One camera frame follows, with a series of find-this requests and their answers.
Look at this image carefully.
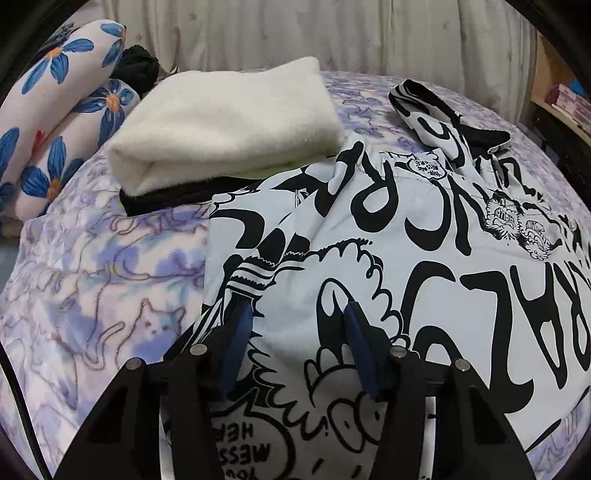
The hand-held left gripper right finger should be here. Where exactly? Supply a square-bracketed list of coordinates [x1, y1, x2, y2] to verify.
[344, 300, 539, 480]

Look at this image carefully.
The wooden shelf unit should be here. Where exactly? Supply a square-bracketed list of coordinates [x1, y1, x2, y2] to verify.
[529, 32, 591, 139]

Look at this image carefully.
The stack of pink boxes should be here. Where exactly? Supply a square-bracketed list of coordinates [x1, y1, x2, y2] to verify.
[547, 83, 591, 121]

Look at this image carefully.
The purple cat print blanket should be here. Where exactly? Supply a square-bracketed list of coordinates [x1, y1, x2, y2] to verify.
[0, 69, 591, 480]

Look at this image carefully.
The black and white printed jacket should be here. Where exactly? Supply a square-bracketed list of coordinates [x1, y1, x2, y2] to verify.
[159, 78, 591, 480]

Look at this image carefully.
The rolled blue floral quilt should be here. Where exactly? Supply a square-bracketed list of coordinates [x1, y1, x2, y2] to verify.
[0, 18, 141, 227]

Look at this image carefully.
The grey bed sheet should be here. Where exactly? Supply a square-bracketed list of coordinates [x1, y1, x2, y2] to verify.
[0, 237, 21, 301]

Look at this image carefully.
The white folded fleece garment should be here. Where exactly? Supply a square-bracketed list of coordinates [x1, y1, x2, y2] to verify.
[107, 56, 347, 197]

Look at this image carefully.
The black device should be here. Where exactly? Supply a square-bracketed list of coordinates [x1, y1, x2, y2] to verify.
[531, 102, 580, 160]

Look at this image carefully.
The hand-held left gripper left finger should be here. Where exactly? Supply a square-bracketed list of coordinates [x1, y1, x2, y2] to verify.
[55, 302, 254, 480]

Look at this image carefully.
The beige curtain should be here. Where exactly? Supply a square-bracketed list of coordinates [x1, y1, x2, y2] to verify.
[88, 0, 536, 125]

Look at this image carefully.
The black crumpled garment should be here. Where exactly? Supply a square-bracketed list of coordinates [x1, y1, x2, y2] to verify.
[113, 45, 160, 95]

